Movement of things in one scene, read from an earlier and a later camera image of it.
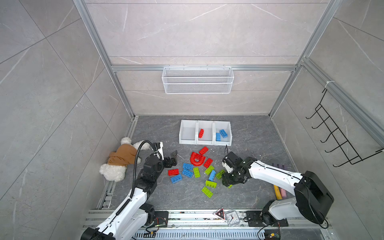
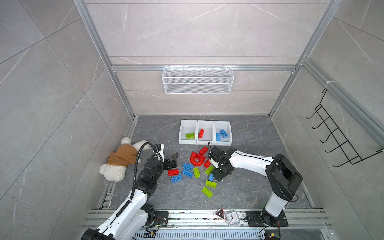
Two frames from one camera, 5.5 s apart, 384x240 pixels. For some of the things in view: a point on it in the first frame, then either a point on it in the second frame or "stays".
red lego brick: (201, 133) stays
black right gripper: (226, 181) -> (217, 176)
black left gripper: (168, 164) stays
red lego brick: (208, 163) stays
